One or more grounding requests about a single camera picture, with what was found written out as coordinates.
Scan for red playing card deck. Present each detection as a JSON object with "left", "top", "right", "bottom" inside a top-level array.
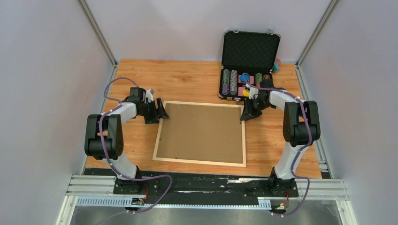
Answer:
[{"left": 237, "top": 75, "right": 255, "bottom": 97}]

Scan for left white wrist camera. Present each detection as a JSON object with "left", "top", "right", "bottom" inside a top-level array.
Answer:
[{"left": 145, "top": 88, "right": 154, "bottom": 103}]

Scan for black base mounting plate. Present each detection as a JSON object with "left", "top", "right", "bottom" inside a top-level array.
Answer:
[{"left": 113, "top": 171, "right": 299, "bottom": 206}]

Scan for grey purple chip stack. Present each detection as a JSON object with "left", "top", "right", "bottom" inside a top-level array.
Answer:
[{"left": 221, "top": 69, "right": 237, "bottom": 96}]

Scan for yellow dealer button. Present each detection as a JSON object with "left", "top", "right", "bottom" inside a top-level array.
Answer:
[{"left": 242, "top": 90, "right": 250, "bottom": 97}]

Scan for light wooden picture frame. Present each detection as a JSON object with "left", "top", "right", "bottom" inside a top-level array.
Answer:
[{"left": 152, "top": 100, "right": 247, "bottom": 168}]

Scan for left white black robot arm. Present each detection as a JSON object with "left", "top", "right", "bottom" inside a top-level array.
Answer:
[{"left": 84, "top": 87, "right": 169, "bottom": 194}]

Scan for green chip stack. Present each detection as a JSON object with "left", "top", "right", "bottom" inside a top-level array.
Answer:
[{"left": 255, "top": 73, "right": 263, "bottom": 83}]

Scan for aluminium front rail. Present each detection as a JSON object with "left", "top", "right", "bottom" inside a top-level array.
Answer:
[{"left": 66, "top": 173, "right": 349, "bottom": 200}]

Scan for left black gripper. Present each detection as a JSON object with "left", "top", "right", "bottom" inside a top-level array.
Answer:
[{"left": 139, "top": 98, "right": 169, "bottom": 125}]

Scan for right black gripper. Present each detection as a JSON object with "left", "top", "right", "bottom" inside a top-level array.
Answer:
[{"left": 242, "top": 97, "right": 273, "bottom": 121}]

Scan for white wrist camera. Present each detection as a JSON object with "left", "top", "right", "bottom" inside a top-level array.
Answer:
[
  {"left": 246, "top": 84, "right": 259, "bottom": 99},
  {"left": 145, "top": 88, "right": 154, "bottom": 103}
]

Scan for grey slotted cable duct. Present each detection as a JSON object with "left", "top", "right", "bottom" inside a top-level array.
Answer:
[{"left": 76, "top": 196, "right": 272, "bottom": 209}]

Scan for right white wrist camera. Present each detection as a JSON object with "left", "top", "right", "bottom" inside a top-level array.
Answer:
[{"left": 246, "top": 84, "right": 259, "bottom": 99}]

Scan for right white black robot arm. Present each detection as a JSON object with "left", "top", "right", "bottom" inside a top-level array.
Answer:
[{"left": 240, "top": 80, "right": 321, "bottom": 196}]

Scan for colourful objects behind case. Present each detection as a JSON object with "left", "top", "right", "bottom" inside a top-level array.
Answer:
[{"left": 272, "top": 58, "right": 281, "bottom": 73}]

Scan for black poker chip case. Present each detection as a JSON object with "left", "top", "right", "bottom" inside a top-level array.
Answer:
[{"left": 218, "top": 30, "right": 281, "bottom": 101}]

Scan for blue dealer button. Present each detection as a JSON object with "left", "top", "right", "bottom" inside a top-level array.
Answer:
[{"left": 240, "top": 74, "right": 250, "bottom": 82}]

